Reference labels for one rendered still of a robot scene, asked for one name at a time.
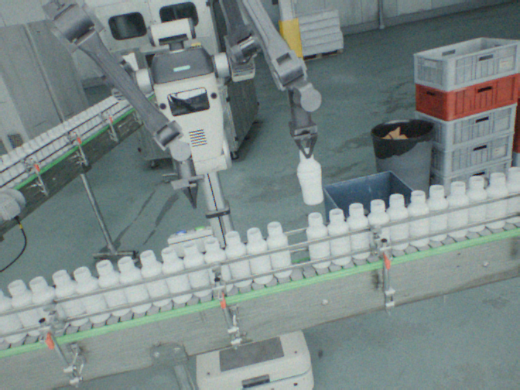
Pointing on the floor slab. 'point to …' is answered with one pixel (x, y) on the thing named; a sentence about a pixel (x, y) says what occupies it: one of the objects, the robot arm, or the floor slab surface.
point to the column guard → (292, 35)
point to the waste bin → (405, 151)
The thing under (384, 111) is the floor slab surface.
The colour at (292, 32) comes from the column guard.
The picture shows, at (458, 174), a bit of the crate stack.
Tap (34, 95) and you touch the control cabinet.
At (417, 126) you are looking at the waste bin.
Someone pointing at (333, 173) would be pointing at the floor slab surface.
